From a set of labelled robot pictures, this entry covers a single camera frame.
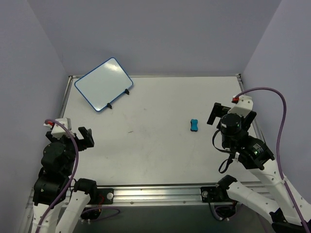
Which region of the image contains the blue framed whiteboard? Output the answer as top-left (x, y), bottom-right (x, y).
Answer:
top-left (74, 57), bottom-right (134, 112)

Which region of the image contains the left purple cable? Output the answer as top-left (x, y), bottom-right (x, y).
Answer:
top-left (36, 118), bottom-right (121, 233)

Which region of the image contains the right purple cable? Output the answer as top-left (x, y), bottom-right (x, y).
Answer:
top-left (237, 87), bottom-right (309, 233)

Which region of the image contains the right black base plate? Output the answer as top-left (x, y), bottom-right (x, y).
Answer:
top-left (200, 186), bottom-right (233, 203)

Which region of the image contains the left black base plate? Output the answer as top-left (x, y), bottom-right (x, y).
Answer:
top-left (95, 187), bottom-right (114, 205)

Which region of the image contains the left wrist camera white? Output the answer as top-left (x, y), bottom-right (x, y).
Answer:
top-left (44, 118), bottom-right (74, 139)

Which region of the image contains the aluminium mounting rail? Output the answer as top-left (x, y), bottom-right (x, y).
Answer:
top-left (25, 183), bottom-right (275, 209)

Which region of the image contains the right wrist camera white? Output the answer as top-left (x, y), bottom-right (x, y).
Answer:
top-left (228, 95), bottom-right (253, 117)

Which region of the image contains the purple cable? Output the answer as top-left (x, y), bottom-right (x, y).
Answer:
top-left (237, 87), bottom-right (309, 233)
top-left (36, 118), bottom-right (121, 233)

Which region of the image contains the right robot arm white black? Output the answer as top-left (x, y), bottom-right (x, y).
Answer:
top-left (207, 103), bottom-right (311, 233)

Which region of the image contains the blue whiteboard eraser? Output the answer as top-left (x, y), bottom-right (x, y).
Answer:
top-left (190, 119), bottom-right (198, 132)

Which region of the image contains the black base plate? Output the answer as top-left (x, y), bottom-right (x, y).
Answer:
top-left (200, 186), bottom-right (233, 203)
top-left (95, 187), bottom-right (114, 205)

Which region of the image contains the metal wire easel stand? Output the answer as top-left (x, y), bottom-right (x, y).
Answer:
top-left (106, 89), bottom-right (130, 109)

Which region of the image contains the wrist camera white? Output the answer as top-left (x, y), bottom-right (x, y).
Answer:
top-left (44, 118), bottom-right (74, 139)
top-left (228, 95), bottom-right (253, 117)

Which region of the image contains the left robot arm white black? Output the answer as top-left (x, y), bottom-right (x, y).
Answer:
top-left (32, 127), bottom-right (98, 233)

